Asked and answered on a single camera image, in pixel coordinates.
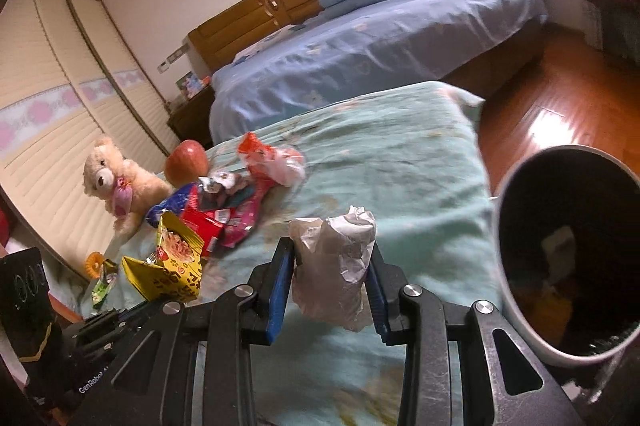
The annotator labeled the green small packet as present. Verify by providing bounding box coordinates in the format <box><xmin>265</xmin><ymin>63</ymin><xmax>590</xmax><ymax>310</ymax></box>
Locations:
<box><xmin>91</xmin><ymin>259</ymin><xmax>118</xmax><ymax>311</ymax></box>

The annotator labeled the red white plastic bag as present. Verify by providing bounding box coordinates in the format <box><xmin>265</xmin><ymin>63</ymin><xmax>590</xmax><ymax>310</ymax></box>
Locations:
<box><xmin>238</xmin><ymin>131</ymin><xmax>306</xmax><ymax>188</ymax></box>

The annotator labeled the teal floral blanket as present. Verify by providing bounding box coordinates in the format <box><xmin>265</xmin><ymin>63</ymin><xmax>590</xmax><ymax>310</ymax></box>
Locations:
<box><xmin>79</xmin><ymin>81</ymin><xmax>507</xmax><ymax>426</ymax></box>

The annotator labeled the orange ring toy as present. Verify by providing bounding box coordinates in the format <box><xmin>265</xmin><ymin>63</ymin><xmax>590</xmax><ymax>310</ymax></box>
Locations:
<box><xmin>85</xmin><ymin>252</ymin><xmax>104</xmax><ymax>279</ymax></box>

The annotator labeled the cream teddy bear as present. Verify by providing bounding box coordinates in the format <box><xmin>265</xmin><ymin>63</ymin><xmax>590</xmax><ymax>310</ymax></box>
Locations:
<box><xmin>84</xmin><ymin>136</ymin><xmax>174</xmax><ymax>242</ymax></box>

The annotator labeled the red apple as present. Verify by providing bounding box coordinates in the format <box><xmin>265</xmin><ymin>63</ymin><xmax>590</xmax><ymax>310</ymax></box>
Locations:
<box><xmin>164</xmin><ymin>139</ymin><xmax>209</xmax><ymax>188</ymax></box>

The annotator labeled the yellow snack bag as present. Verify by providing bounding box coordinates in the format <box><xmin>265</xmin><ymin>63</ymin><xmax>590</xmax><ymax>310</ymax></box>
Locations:
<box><xmin>122</xmin><ymin>212</ymin><xmax>204</xmax><ymax>303</ymax></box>

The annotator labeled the blue bed sheet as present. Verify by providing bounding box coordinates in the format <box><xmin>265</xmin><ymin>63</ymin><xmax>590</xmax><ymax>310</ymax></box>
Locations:
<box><xmin>208</xmin><ymin>0</ymin><xmax>547</xmax><ymax>143</ymax></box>

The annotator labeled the framed photo on nightstand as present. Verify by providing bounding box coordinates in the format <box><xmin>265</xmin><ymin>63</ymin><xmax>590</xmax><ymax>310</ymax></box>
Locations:
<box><xmin>176</xmin><ymin>72</ymin><xmax>205</xmax><ymax>99</ymax></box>

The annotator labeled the round grey trash bin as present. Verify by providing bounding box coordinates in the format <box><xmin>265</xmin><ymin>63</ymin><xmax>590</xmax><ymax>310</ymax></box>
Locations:
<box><xmin>494</xmin><ymin>145</ymin><xmax>639</xmax><ymax>368</ymax></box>

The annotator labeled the blue candy wrapper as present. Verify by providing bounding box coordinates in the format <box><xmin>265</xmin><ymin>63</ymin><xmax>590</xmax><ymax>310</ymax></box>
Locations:
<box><xmin>145</xmin><ymin>183</ymin><xmax>198</xmax><ymax>228</ymax></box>

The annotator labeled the pink candy wrapper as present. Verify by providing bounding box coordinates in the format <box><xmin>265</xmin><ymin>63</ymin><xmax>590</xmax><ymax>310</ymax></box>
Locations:
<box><xmin>219</xmin><ymin>177</ymin><xmax>276</xmax><ymax>249</ymax></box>

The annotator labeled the red snack wrapper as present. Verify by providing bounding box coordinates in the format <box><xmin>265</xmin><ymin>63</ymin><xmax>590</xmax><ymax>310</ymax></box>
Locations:
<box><xmin>181</xmin><ymin>206</ymin><xmax>234</xmax><ymax>257</ymax></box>

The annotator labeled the white tissue paper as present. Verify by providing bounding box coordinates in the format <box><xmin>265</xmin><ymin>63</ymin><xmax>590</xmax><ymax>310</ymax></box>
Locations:
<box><xmin>288</xmin><ymin>206</ymin><xmax>378</xmax><ymax>332</ymax></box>

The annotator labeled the crumpled silver foil wrapper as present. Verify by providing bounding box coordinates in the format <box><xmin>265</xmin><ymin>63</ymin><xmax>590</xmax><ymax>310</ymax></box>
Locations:
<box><xmin>198</xmin><ymin>171</ymin><xmax>248</xmax><ymax>201</ymax></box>

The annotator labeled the wooden headboard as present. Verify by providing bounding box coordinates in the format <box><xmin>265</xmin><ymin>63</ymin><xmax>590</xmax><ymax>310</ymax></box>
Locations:
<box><xmin>188</xmin><ymin>0</ymin><xmax>321</xmax><ymax>72</ymax></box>

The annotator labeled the dark wooden nightstand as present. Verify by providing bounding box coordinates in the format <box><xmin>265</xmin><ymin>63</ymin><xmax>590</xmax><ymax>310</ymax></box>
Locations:
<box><xmin>168</xmin><ymin>86</ymin><xmax>215</xmax><ymax>149</ymax></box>

